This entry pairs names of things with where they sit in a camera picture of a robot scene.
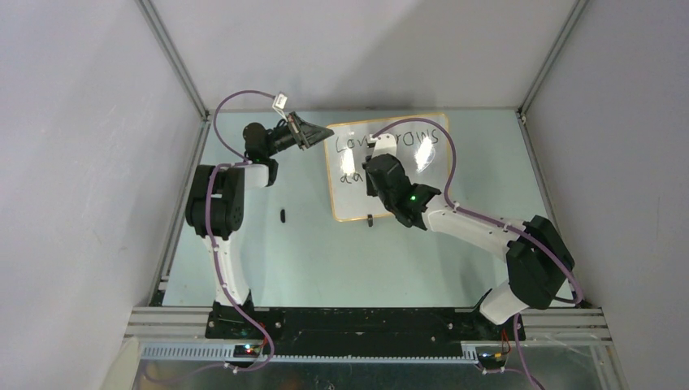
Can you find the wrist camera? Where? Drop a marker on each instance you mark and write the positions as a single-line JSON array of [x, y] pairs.
[[279, 102], [380, 145]]

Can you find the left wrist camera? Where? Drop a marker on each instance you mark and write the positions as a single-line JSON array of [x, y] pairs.
[[279, 102]]

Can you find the aluminium frame rail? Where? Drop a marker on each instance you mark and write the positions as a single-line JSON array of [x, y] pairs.
[[183, 174]]

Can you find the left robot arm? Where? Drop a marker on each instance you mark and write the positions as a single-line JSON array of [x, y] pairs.
[[215, 210]]

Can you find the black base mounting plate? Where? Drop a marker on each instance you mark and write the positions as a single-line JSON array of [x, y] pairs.
[[360, 332]]

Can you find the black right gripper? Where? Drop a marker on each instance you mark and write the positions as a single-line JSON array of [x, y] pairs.
[[370, 190]]

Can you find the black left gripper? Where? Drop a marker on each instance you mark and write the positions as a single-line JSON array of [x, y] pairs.
[[309, 133]]

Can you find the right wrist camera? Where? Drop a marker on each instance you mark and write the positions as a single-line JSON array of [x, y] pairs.
[[380, 145]]

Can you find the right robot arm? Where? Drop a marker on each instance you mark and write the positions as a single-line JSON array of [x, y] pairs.
[[537, 260]]

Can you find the yellow framed whiteboard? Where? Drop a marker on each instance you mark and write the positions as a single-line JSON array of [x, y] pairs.
[[421, 147]]

